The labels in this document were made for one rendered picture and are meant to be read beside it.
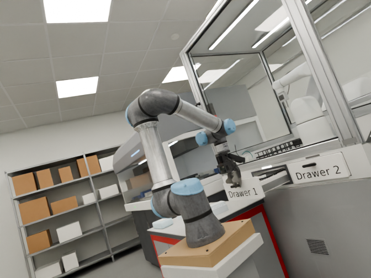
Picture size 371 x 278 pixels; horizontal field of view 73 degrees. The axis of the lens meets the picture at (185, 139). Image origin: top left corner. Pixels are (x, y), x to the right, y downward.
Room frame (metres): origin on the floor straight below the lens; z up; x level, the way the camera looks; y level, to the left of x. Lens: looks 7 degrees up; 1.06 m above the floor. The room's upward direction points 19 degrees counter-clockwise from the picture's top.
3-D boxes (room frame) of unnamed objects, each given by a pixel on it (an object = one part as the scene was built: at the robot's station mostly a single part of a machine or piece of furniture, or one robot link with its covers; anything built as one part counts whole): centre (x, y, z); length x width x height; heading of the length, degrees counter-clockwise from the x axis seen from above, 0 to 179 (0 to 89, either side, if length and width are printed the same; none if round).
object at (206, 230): (0.99, 0.05, 0.85); 0.15 x 0.15 x 0.10
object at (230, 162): (1.41, -0.17, 1.04); 0.09 x 0.08 x 0.12; 121
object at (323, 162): (1.27, -0.56, 0.87); 0.29 x 0.02 x 0.11; 31
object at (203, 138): (1.33, -0.12, 1.20); 0.11 x 0.11 x 0.08; 45
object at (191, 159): (3.19, 0.17, 1.13); 1.78 x 1.14 x 0.45; 31
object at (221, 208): (1.62, -0.04, 0.78); 0.12 x 0.08 x 0.04; 109
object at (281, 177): (1.53, -0.39, 0.86); 0.40 x 0.26 x 0.06; 121
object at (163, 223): (1.78, 0.33, 0.78); 0.15 x 0.10 x 0.04; 33
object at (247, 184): (1.43, -0.21, 0.87); 0.29 x 0.02 x 0.11; 31
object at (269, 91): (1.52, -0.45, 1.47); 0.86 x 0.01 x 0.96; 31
